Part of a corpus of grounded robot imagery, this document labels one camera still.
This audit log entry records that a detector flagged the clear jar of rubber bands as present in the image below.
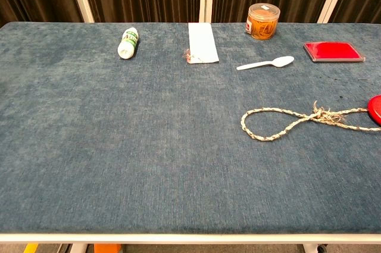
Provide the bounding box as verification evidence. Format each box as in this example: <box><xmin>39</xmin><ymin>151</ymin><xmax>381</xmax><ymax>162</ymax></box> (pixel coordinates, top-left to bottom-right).
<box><xmin>245</xmin><ymin>3</ymin><xmax>281</xmax><ymax>40</ymax></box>

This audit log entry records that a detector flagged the white green plastic bottle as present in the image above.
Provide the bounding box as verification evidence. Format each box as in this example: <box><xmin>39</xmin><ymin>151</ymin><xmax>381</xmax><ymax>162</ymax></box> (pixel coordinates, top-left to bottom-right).
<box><xmin>117</xmin><ymin>27</ymin><xmax>140</xmax><ymax>60</ymax></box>

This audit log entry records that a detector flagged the blue fabric tablecloth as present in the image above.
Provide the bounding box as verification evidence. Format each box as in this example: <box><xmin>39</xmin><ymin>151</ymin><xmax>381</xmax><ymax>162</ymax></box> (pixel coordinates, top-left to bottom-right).
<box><xmin>0</xmin><ymin>21</ymin><xmax>381</xmax><ymax>235</ymax></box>

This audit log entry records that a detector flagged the red round lid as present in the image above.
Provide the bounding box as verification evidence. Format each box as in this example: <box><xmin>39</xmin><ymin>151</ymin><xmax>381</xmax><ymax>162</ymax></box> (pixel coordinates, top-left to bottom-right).
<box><xmin>367</xmin><ymin>94</ymin><xmax>381</xmax><ymax>126</ymax></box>

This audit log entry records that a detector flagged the orange object under table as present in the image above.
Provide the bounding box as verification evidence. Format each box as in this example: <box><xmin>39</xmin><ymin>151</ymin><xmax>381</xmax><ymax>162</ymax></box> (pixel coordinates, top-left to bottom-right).
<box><xmin>94</xmin><ymin>243</ymin><xmax>123</xmax><ymax>253</ymax></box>

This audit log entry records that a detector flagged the white rectangular box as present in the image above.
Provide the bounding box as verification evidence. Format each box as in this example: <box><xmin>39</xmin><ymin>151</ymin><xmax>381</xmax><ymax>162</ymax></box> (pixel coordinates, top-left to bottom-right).
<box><xmin>182</xmin><ymin>22</ymin><xmax>220</xmax><ymax>65</ymax></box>

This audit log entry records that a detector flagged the white plastic spoon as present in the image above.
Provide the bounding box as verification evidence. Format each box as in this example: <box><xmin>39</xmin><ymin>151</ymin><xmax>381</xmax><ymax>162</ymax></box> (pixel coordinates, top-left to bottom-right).
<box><xmin>236</xmin><ymin>55</ymin><xmax>295</xmax><ymax>71</ymax></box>

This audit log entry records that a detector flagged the red ink pad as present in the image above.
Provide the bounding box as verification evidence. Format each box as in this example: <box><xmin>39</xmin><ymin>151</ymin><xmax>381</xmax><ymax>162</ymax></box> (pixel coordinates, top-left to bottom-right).
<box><xmin>302</xmin><ymin>41</ymin><xmax>366</xmax><ymax>63</ymax></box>

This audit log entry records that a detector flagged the braided beige rope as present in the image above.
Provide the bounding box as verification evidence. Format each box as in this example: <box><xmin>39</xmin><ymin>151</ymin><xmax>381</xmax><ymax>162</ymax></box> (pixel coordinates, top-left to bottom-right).
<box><xmin>240</xmin><ymin>101</ymin><xmax>381</xmax><ymax>142</ymax></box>

